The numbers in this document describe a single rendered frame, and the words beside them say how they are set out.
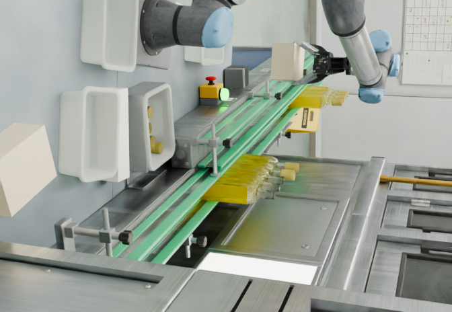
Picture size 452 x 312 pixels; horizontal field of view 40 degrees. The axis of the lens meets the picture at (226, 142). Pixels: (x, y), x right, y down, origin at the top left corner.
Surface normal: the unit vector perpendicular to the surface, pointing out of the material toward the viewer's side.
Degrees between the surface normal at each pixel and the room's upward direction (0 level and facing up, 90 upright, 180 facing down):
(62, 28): 0
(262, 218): 90
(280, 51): 90
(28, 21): 0
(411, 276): 90
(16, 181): 0
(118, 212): 90
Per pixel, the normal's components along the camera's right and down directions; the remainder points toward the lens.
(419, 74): -0.32, 0.30
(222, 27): 0.90, 0.24
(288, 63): -0.33, 0.04
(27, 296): -0.04, -0.95
